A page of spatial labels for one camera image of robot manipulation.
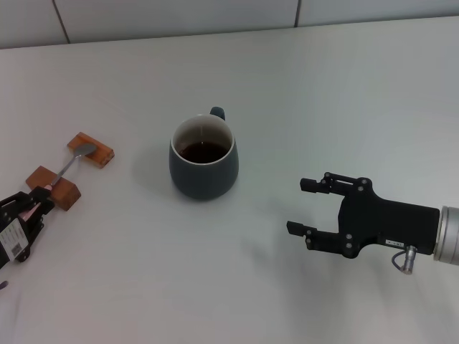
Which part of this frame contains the pink handled metal spoon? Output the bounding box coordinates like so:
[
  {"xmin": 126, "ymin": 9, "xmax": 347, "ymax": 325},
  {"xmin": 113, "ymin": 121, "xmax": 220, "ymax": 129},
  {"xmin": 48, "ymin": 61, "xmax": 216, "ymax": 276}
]
[{"xmin": 19, "ymin": 144, "xmax": 98, "ymax": 221}]

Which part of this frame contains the dark grey ceramic mug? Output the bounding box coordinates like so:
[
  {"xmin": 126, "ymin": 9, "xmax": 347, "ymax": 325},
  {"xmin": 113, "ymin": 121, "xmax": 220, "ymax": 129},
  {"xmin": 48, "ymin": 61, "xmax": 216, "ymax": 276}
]
[{"xmin": 169, "ymin": 105, "xmax": 239, "ymax": 201}]

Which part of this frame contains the flat brown wooden block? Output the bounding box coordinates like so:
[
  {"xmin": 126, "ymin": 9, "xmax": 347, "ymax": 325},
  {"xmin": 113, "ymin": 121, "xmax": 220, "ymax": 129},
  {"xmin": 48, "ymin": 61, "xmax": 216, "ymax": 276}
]
[{"xmin": 67, "ymin": 132, "xmax": 115, "ymax": 169}]

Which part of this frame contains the silver right gripper cable plug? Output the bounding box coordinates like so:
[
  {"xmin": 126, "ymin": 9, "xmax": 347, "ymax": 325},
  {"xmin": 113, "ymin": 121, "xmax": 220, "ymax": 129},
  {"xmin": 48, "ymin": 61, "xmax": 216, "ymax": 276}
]
[{"xmin": 391, "ymin": 245, "xmax": 417, "ymax": 275}]

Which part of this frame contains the thick brown wooden block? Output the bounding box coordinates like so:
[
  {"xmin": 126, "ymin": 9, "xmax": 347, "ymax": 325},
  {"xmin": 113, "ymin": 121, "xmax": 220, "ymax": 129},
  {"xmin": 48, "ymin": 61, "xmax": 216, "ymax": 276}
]
[{"xmin": 25, "ymin": 165, "xmax": 82, "ymax": 213}]

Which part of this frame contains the dark coffee liquid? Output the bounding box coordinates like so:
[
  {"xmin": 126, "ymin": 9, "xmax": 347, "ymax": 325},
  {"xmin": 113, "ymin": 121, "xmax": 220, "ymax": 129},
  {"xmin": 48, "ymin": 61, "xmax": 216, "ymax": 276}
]
[{"xmin": 178, "ymin": 140, "xmax": 229, "ymax": 164}]

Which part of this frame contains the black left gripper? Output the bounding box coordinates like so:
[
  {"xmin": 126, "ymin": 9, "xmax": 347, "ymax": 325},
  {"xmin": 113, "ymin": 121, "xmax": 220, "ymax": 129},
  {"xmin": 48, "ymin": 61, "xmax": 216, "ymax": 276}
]
[{"xmin": 0, "ymin": 188, "xmax": 57, "ymax": 270}]

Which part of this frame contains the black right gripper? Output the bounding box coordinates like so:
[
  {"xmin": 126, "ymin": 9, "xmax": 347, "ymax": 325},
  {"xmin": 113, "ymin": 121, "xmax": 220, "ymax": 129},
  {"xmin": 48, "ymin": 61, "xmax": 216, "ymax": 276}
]
[{"xmin": 285, "ymin": 171, "xmax": 441, "ymax": 259}]

